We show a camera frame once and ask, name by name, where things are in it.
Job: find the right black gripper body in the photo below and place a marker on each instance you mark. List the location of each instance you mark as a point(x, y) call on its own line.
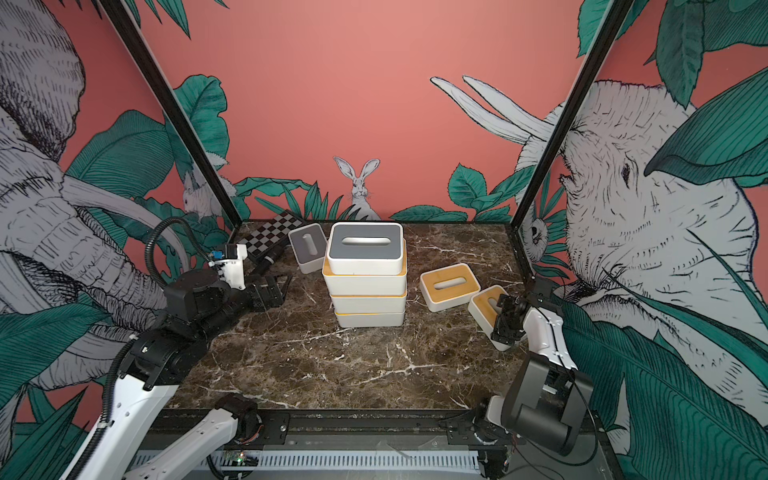
point(508, 324)

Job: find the yellow lid tissue box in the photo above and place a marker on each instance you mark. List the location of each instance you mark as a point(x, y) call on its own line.
point(369, 320)

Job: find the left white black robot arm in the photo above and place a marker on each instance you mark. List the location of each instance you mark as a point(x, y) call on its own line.
point(201, 305)

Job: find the right black frame post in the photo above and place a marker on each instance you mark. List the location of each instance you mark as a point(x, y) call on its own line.
point(611, 23)

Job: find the black frame post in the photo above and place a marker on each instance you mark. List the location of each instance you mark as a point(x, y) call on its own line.
point(611, 23)
point(128, 31)

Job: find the edge bamboo tissue box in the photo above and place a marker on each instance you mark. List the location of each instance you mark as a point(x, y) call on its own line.
point(483, 307)

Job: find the large bamboo lid tissue box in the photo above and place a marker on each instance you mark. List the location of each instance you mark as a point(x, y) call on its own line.
point(378, 304)

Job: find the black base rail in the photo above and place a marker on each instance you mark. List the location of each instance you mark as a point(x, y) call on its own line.
point(458, 427)

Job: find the white slotted cable duct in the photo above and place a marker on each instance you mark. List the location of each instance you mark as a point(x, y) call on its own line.
point(371, 460)

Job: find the small bamboo lid tissue box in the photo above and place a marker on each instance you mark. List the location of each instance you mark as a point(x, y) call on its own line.
point(448, 287)

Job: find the left black frame post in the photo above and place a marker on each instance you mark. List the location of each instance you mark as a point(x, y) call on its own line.
point(128, 31)

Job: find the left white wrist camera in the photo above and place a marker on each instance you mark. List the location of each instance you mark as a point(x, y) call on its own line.
point(228, 260)

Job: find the black white chessboard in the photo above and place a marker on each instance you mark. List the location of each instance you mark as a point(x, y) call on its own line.
point(272, 233)

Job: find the green circuit board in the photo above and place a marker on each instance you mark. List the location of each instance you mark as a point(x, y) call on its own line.
point(232, 460)

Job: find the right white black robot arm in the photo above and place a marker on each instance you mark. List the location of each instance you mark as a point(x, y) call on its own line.
point(548, 399)

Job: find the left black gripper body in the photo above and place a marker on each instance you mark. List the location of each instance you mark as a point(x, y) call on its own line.
point(253, 299)

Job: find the grey lid tissue box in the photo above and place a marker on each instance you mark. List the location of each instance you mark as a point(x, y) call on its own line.
point(309, 245)
point(366, 248)

